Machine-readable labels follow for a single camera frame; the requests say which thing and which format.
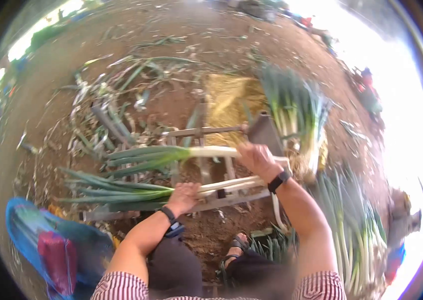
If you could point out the bunch of green leeks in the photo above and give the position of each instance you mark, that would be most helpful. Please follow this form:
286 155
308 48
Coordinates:
121 189

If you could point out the wooden cutting frame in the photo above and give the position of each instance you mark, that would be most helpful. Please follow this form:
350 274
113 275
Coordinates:
204 168

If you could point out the grey metal chopping blade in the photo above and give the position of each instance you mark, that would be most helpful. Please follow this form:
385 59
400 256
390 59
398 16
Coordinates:
264 132

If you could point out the person's body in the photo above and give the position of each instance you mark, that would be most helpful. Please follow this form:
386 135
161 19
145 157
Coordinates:
125 287

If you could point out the person's right hand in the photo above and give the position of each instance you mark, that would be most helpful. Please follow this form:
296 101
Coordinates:
259 160

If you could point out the person's right fingers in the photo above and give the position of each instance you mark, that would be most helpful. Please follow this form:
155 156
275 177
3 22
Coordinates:
244 152

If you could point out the small heap of leek tops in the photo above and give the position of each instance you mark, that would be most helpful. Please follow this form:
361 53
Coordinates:
273 245

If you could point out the yellow straw heap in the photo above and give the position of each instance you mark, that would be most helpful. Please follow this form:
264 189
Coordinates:
230 101

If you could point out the large pile of leeks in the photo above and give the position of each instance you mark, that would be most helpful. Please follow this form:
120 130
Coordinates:
350 232

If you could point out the heap of leek trimmings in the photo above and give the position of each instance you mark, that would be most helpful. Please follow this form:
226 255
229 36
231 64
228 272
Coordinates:
106 123

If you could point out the person's left fingers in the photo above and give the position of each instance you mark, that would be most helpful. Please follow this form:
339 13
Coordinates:
193 187

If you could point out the person's left hand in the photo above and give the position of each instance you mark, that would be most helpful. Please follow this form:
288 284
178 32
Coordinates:
182 197

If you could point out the black wrist band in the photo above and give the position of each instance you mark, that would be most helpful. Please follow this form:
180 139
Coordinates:
279 181
171 221

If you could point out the tied bundle of leeks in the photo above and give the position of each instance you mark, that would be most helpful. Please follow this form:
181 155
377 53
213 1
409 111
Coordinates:
294 105

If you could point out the single green leek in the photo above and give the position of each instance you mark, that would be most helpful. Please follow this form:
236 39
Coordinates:
151 155

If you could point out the blue mesh bag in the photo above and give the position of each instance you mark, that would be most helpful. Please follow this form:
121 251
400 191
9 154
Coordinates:
57 247

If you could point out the person's legs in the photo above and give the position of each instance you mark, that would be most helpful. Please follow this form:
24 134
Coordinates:
176 266

